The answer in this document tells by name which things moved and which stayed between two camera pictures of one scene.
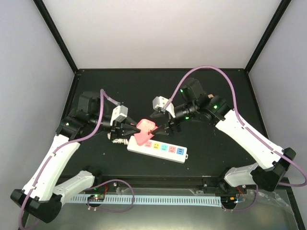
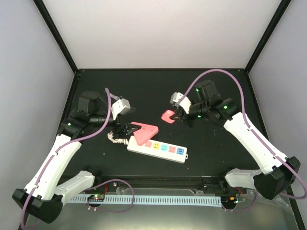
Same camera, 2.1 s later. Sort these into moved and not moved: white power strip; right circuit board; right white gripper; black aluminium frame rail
Moved: right white gripper
Not moved: right circuit board; white power strip; black aluminium frame rail
